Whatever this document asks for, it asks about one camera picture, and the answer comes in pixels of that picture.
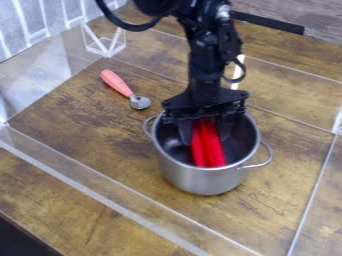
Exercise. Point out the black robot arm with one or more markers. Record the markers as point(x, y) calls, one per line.
point(215, 46)

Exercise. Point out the red plastic bar object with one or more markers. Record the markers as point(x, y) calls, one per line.
point(205, 145)

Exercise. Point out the black strip on table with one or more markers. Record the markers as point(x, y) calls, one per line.
point(270, 23)

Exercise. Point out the red handled metal spoon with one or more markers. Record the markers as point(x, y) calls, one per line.
point(137, 102)

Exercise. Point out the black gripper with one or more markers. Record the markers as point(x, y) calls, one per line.
point(185, 107)

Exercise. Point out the clear acrylic enclosure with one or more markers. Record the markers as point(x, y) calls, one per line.
point(80, 181)

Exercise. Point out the silver metal pot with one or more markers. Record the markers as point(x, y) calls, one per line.
point(245, 152)

